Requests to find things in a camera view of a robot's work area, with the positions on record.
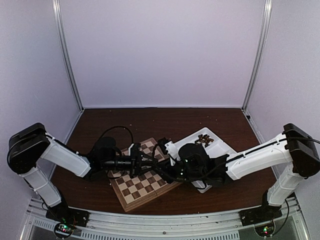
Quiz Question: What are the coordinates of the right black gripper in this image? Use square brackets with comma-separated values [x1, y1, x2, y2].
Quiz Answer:
[151, 157, 205, 184]

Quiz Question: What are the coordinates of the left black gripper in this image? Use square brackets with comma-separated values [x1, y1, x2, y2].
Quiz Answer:
[102, 148, 158, 179]

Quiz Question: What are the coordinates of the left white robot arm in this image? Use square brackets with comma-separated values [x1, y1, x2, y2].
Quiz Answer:
[7, 122, 143, 222]

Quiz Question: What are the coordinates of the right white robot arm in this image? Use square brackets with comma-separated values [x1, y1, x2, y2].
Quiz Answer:
[157, 123, 320, 221]

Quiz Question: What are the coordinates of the dark chess pieces pile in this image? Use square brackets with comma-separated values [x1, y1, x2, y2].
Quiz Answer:
[194, 134, 214, 148]

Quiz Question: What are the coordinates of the white divided plastic tray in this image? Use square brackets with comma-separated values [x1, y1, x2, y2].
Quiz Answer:
[174, 127, 237, 194]

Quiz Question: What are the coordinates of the wooden chessboard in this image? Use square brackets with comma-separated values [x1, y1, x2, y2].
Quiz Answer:
[108, 136, 183, 213]

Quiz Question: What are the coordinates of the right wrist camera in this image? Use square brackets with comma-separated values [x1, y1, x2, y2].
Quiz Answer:
[157, 137, 179, 166]

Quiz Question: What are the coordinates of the aluminium frame rail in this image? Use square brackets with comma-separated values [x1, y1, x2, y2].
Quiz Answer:
[24, 194, 308, 240]

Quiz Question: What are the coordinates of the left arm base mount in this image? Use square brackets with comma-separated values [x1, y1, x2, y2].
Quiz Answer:
[45, 207, 90, 227]

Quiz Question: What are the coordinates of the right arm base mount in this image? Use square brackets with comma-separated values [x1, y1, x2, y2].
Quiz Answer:
[239, 204, 283, 226]

